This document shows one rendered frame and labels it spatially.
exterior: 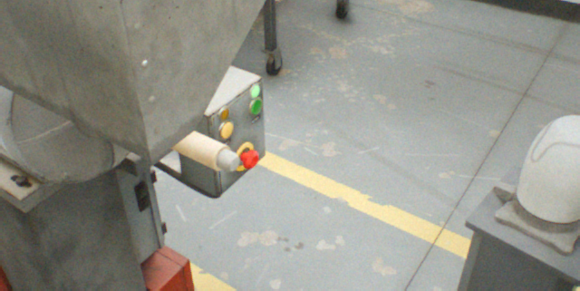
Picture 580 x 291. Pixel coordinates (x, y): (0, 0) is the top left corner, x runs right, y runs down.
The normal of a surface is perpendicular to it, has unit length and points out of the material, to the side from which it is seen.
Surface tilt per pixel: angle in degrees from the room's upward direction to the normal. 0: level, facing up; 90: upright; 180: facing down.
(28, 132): 86
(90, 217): 90
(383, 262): 0
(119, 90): 90
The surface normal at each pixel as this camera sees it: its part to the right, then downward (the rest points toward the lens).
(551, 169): -0.77, 0.22
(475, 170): 0.00, -0.80
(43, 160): 0.48, 0.64
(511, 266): -0.67, 0.45
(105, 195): 0.83, 0.33
